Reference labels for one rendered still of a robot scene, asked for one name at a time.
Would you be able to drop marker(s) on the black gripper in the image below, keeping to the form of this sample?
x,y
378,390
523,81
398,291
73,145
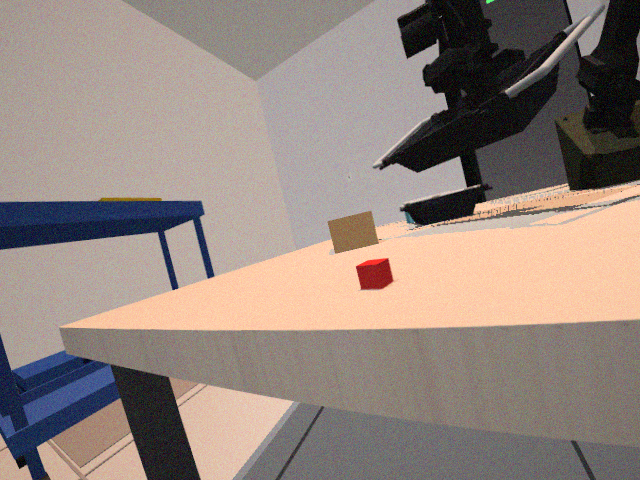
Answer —
x,y
468,55

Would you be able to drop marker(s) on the yellow rectangular block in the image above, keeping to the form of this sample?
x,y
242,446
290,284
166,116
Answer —
x,y
353,232

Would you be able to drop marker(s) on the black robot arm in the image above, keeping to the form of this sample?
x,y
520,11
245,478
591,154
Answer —
x,y
609,72

